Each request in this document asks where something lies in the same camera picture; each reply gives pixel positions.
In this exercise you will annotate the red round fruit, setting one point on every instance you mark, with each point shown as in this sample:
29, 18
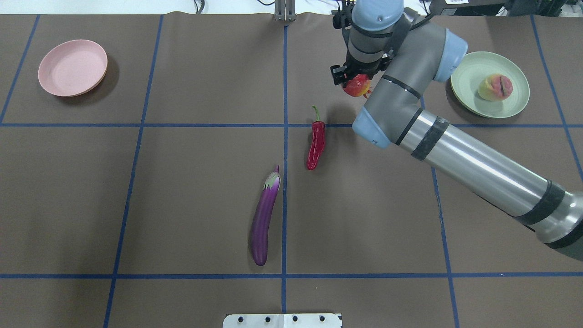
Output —
358, 86

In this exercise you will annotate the red chili pepper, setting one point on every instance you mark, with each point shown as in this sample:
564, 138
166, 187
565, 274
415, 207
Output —
318, 141

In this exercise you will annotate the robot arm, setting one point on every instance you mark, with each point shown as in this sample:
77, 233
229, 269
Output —
385, 36

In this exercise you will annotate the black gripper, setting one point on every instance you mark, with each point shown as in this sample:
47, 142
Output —
363, 68

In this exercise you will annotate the green plate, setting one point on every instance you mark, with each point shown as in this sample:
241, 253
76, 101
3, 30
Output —
473, 69

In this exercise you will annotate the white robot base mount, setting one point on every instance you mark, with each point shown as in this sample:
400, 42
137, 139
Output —
283, 320

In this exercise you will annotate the yellow pink peach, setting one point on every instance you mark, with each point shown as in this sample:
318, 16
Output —
495, 87

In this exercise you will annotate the pink plate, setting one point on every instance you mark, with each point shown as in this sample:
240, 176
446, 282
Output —
73, 68

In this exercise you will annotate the purple eggplant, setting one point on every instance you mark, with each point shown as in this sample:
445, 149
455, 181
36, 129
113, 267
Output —
259, 233

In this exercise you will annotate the brown table mat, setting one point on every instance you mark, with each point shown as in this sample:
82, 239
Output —
130, 206

